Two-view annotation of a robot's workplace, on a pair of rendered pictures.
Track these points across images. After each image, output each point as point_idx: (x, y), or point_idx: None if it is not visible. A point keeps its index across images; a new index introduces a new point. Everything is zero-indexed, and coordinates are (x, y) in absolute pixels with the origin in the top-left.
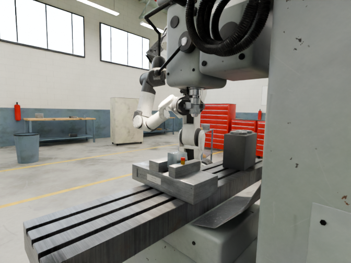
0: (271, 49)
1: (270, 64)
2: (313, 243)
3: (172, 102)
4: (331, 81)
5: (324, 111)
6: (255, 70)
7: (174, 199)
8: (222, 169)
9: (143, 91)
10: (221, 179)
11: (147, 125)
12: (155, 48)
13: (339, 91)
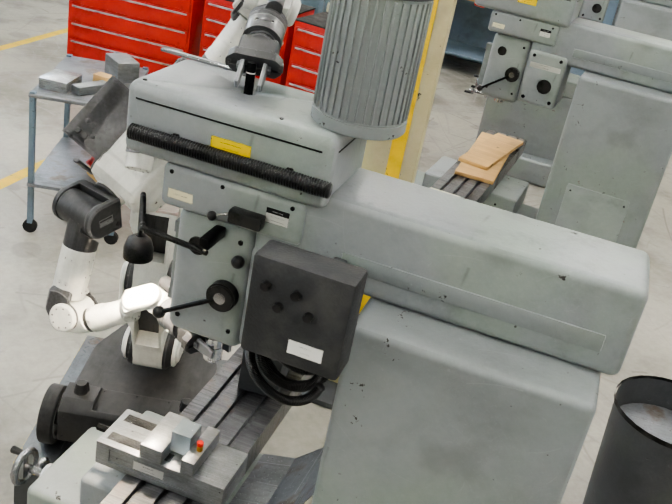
0: (333, 410)
1: (331, 422)
2: None
3: None
4: (372, 456)
5: (365, 474)
6: None
7: (187, 499)
8: (238, 396)
9: (75, 249)
10: (243, 435)
11: (87, 327)
12: (90, 126)
13: (376, 465)
